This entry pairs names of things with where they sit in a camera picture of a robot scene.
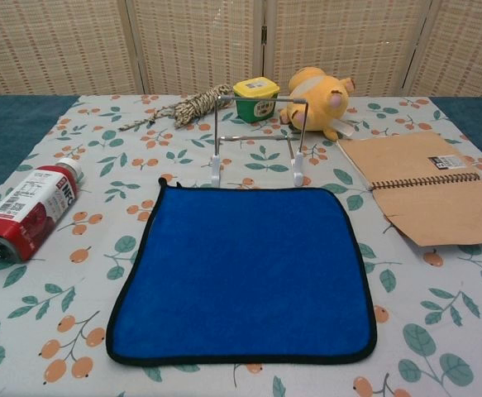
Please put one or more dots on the blue cloth with dark back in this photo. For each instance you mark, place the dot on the blue cloth with dark back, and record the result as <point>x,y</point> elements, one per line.
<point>240,269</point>

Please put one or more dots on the green tub with yellow lid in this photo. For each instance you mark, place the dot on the green tub with yellow lid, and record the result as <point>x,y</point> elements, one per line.
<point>256,107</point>

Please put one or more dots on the yellow plush toy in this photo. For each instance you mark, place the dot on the yellow plush toy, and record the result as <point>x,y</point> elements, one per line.
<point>311,103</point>

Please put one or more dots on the floral print tablecloth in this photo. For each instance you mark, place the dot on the floral print tablecloth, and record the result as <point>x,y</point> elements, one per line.
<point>100,231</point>

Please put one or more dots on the kraft spiral notebook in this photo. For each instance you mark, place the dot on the kraft spiral notebook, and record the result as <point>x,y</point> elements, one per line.
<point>430,207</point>

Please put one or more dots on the red juice bottle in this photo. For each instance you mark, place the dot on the red juice bottle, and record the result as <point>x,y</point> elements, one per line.
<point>30,207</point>

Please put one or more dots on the woven folding screen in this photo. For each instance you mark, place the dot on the woven folding screen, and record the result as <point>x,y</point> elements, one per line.
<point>58,41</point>

